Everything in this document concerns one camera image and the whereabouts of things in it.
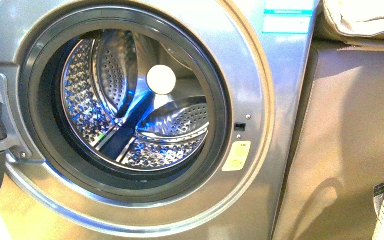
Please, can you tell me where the grey brown cabinet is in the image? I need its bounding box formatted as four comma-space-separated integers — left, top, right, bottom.
272, 41, 384, 240

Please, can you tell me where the white paper tag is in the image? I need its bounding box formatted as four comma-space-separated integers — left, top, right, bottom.
373, 182, 384, 217

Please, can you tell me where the white blue energy label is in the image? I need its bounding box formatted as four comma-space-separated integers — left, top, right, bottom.
262, 0, 315, 34

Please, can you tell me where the steel washing drum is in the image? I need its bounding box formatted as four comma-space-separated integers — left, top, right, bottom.
60, 29, 210, 172

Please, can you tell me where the orange warning sticker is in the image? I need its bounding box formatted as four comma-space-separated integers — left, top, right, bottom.
222, 140, 252, 172

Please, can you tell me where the beige folded cloth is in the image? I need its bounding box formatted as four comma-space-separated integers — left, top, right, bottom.
314, 0, 384, 51

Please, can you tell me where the grey front-load washing machine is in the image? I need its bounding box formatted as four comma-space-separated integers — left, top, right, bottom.
0, 0, 318, 240

